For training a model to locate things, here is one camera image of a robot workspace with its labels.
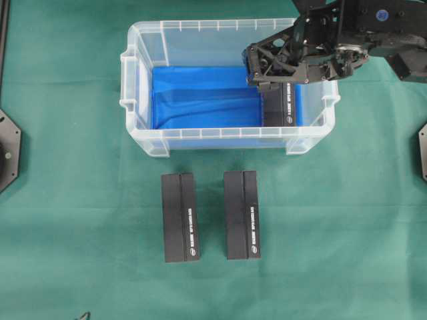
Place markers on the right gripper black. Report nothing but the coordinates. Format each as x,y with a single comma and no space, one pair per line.
307,52

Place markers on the black box D435i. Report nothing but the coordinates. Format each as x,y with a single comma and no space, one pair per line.
180,227
280,106

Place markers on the black box D415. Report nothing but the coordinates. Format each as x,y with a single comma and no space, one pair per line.
242,215

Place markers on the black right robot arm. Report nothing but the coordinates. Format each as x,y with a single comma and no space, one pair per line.
392,30

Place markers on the clear plastic storage case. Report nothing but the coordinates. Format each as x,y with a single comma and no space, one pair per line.
212,43

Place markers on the blue cloth liner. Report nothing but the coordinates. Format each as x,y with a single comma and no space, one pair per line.
213,108

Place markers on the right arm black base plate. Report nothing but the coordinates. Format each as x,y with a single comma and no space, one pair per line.
422,135

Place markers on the black frame bar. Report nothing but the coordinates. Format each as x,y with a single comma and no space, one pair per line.
5,5

